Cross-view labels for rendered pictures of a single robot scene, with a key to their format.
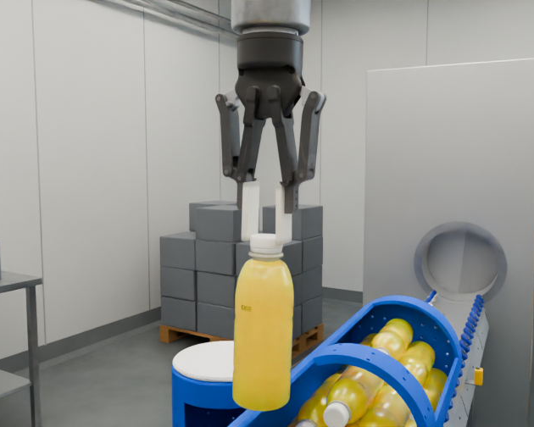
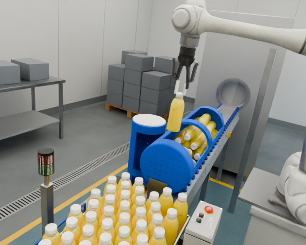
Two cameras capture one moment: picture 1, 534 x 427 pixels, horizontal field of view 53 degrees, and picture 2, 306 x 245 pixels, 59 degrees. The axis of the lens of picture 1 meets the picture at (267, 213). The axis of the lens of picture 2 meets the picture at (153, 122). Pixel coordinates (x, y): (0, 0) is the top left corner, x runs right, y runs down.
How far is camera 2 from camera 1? 0.75 m
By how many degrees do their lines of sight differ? 15
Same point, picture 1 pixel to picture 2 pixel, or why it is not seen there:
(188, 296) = (119, 92)
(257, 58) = (185, 53)
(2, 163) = (43, 25)
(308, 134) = (194, 72)
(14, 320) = (47, 95)
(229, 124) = (175, 65)
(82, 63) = not seen: outside the picture
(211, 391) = (145, 129)
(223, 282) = (135, 88)
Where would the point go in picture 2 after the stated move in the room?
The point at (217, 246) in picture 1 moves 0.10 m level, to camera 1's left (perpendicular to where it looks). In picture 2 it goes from (134, 72) to (128, 71)
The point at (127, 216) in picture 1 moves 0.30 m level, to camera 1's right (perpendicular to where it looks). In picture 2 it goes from (93, 53) to (109, 55)
